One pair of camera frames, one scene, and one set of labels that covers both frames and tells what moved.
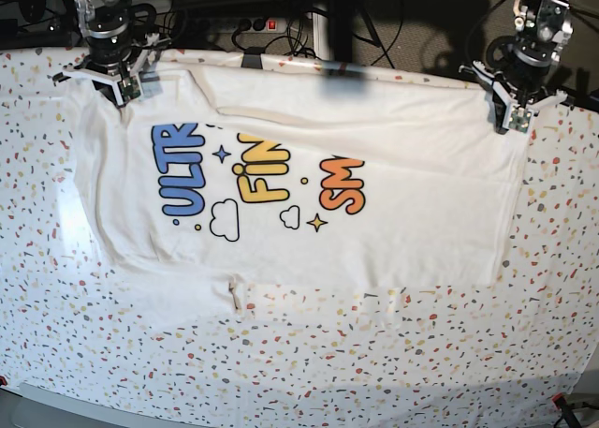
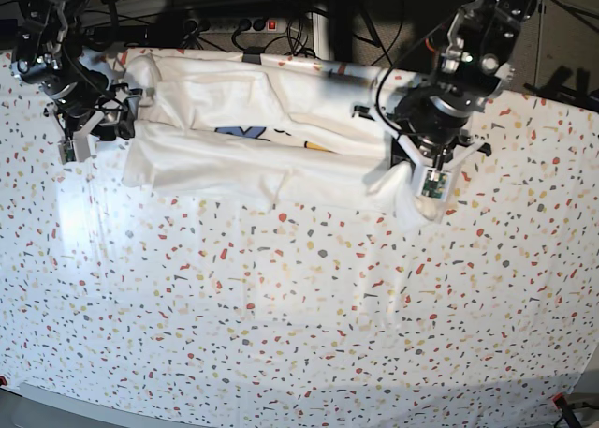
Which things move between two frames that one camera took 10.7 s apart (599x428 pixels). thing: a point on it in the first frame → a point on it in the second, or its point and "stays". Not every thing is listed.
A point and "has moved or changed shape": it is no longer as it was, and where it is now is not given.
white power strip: x=236 y=25 stays
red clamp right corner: x=560 y=400 stays
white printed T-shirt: x=235 y=175 has moved or changed shape
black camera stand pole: x=341 y=19 stays
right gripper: x=525 y=77 → x=436 y=126
